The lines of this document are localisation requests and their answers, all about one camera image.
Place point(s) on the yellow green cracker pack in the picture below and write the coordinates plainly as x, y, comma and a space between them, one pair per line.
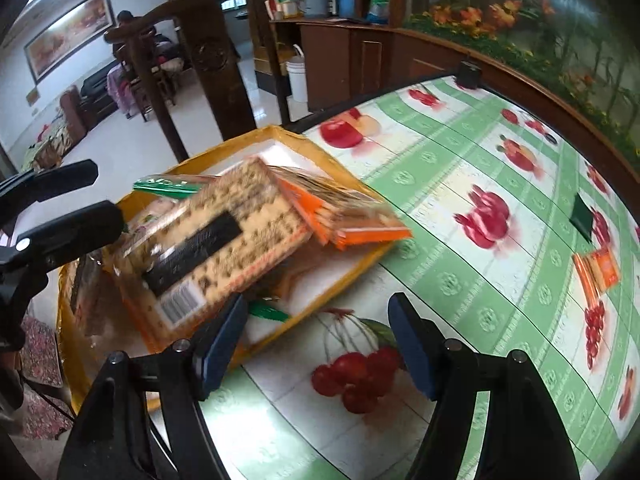
176, 186

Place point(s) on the small black table object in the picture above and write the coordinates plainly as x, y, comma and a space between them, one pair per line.
469, 75

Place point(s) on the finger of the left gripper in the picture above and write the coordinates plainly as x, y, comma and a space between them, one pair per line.
24, 189
62, 240

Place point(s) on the large orange cracker pack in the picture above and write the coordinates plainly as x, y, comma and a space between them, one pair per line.
219, 241

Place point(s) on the green-end sesame cracker pack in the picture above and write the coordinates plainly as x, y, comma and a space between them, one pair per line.
340, 215

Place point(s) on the round green-label biscuit pack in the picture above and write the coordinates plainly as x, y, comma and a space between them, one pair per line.
146, 218

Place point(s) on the dark green sachet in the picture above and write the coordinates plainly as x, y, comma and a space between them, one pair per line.
582, 218

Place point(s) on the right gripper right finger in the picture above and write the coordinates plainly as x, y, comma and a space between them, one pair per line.
524, 434

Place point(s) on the small orange cracker pack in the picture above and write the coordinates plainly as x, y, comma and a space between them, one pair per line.
598, 271

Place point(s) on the orange salty cheese biscuit pack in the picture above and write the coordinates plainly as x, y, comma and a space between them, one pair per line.
314, 264

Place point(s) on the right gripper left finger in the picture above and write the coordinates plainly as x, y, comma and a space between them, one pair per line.
142, 417

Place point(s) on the wooden sideboard cabinet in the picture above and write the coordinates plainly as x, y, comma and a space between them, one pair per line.
343, 60

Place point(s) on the framed wall painting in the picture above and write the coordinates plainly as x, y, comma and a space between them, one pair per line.
66, 35

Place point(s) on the white bucket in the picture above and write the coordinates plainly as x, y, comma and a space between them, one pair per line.
296, 69

